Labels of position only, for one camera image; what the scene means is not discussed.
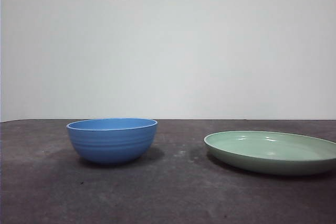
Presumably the blue ribbed bowl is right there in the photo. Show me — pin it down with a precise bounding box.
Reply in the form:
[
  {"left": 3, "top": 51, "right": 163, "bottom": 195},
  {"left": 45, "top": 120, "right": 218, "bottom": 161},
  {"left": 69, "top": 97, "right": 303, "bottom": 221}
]
[{"left": 66, "top": 118, "right": 159, "bottom": 166}]

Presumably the pale green round plate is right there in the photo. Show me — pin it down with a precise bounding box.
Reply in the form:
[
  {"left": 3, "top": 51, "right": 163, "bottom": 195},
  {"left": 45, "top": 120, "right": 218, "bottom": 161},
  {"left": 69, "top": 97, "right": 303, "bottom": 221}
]
[{"left": 204, "top": 130, "right": 336, "bottom": 177}]

